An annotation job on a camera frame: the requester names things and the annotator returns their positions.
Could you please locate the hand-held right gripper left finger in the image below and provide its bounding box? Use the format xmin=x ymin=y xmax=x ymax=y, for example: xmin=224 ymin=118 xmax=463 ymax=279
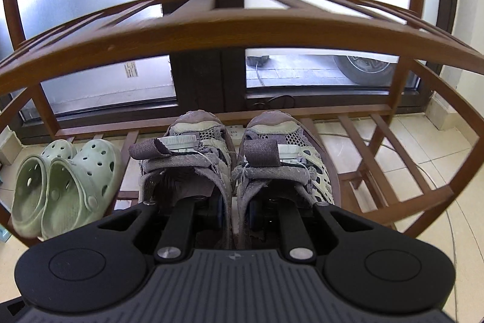
xmin=96 ymin=194 xmax=224 ymax=264

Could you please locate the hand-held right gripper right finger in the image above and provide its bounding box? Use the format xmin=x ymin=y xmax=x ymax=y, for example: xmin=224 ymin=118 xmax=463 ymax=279
xmin=247 ymin=200 xmax=397 ymax=264

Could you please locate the purple mesh sneaker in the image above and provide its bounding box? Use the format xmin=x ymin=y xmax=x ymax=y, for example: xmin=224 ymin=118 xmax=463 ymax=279
xmin=231 ymin=110 xmax=341 ymax=252
xmin=129 ymin=110 xmax=237 ymax=252

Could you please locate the green clog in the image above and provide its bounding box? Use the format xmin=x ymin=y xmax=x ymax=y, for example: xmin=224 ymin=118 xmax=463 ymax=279
xmin=11 ymin=139 xmax=76 ymax=238
xmin=40 ymin=139 xmax=123 ymax=241

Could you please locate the wooden shoe rack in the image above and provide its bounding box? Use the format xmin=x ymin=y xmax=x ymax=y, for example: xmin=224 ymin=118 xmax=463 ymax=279
xmin=0 ymin=0 xmax=484 ymax=248

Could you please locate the white power strip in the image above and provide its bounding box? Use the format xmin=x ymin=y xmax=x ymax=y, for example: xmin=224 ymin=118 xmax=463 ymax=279
xmin=225 ymin=123 xmax=248 ymax=140

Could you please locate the car wheel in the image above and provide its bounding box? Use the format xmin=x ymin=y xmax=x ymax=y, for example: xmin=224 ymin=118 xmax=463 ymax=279
xmin=333 ymin=54 xmax=396 ymax=86

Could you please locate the white junction box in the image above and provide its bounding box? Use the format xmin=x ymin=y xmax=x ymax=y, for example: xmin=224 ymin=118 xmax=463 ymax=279
xmin=0 ymin=128 xmax=21 ymax=165

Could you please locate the black power cable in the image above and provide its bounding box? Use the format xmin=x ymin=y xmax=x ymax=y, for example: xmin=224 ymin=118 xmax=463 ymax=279
xmin=251 ymin=94 xmax=297 ymax=110

